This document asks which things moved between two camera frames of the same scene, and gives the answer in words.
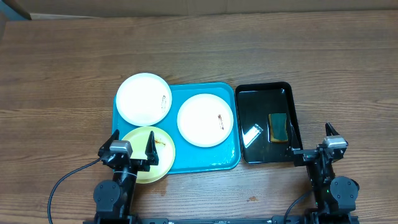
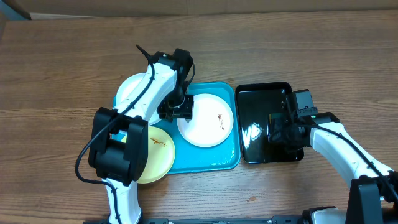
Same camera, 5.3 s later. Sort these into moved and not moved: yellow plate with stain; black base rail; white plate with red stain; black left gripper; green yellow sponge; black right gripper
Moved: black right gripper; black left gripper
Not moved: yellow plate with stain; white plate with red stain; green yellow sponge; black base rail
